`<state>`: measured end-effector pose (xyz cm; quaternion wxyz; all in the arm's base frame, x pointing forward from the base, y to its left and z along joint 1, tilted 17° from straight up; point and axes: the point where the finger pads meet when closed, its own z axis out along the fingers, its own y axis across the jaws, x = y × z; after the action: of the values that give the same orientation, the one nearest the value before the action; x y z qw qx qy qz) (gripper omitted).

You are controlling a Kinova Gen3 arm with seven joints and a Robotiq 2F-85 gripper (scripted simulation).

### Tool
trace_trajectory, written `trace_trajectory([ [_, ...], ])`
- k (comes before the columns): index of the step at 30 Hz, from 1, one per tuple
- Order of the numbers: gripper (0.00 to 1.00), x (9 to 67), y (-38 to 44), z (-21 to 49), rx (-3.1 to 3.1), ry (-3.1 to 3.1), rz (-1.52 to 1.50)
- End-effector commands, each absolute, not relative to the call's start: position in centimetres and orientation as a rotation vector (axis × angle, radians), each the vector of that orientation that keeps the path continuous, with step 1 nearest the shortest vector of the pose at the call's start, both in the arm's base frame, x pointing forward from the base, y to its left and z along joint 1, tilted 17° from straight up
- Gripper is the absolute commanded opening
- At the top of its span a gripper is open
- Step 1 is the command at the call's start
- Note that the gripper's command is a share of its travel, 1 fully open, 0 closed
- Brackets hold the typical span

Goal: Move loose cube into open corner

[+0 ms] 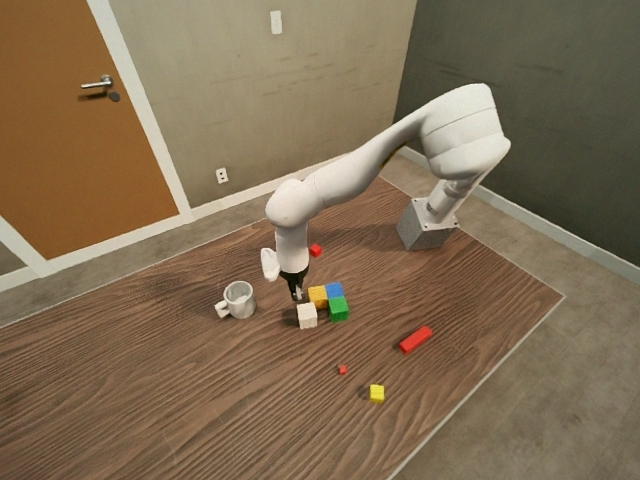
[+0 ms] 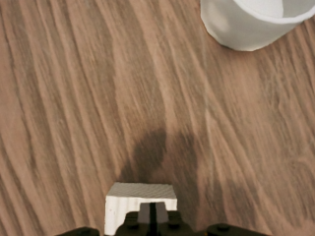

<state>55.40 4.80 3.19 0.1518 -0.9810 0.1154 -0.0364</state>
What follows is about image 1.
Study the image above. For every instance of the red rectangular block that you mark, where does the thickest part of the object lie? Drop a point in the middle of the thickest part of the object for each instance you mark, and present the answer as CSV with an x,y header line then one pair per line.
x,y
414,340

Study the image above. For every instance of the red cube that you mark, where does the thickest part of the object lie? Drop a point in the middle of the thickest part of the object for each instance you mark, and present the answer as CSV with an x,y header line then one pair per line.
x,y
315,250

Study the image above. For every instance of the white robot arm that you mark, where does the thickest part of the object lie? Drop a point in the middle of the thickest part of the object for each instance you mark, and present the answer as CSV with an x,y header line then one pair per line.
x,y
461,136

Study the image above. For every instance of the green cube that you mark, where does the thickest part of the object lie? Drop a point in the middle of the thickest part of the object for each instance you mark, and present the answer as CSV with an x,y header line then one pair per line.
x,y
338,309

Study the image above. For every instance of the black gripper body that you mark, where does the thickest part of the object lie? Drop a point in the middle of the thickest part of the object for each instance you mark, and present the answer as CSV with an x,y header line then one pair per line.
x,y
295,278

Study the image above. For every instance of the white mug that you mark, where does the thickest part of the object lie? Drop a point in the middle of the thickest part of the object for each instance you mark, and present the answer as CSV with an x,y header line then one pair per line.
x,y
237,292

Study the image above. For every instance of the yellow cube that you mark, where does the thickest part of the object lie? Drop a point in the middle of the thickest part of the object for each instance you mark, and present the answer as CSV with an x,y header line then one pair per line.
x,y
318,296
376,393

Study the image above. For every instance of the blue cube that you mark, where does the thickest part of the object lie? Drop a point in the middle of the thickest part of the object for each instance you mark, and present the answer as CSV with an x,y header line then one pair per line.
x,y
333,290

